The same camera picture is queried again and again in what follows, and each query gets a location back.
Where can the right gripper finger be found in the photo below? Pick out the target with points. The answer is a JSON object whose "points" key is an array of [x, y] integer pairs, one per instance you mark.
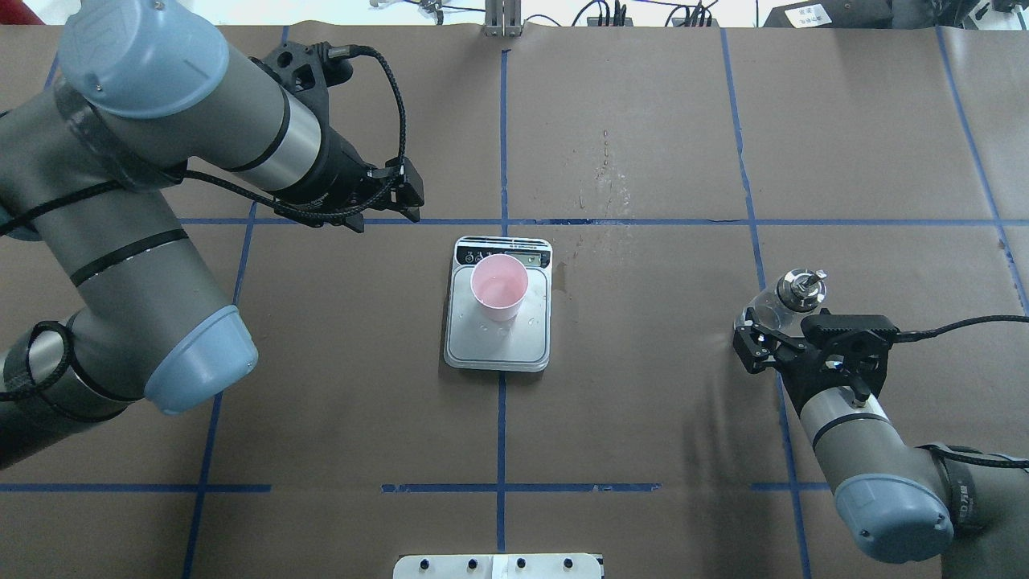
{"points": [[756, 346]]}

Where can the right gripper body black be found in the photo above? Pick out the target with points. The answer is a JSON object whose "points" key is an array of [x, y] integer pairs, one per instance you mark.
{"points": [[753, 344]]}

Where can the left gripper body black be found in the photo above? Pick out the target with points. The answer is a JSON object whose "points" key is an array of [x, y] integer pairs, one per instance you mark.
{"points": [[331, 170]]}

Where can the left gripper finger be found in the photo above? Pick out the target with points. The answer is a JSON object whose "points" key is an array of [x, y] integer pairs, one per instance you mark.
{"points": [[398, 183], [410, 213]]}

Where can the clear glass sauce bottle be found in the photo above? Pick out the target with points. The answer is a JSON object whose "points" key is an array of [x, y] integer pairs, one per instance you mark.
{"points": [[781, 306]]}

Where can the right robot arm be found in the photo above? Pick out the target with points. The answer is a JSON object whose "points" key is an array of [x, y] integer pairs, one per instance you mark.
{"points": [[900, 503]]}

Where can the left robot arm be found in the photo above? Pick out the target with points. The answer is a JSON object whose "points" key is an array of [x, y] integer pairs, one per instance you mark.
{"points": [[151, 94]]}

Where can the silver digital kitchen scale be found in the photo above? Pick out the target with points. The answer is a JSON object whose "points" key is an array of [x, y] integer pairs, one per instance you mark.
{"points": [[472, 341]]}

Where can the brown paper table cover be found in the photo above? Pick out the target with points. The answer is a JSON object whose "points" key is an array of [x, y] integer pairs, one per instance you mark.
{"points": [[673, 172]]}

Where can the black box with label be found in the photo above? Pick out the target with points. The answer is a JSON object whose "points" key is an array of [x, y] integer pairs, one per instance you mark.
{"points": [[831, 14]]}

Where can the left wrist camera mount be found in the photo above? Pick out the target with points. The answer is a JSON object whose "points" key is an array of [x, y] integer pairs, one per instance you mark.
{"points": [[308, 72]]}

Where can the aluminium frame post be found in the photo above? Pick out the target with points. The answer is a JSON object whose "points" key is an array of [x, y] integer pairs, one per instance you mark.
{"points": [[503, 19]]}

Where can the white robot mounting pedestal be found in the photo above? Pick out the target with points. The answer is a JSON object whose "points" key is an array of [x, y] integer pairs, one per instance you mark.
{"points": [[501, 565]]}

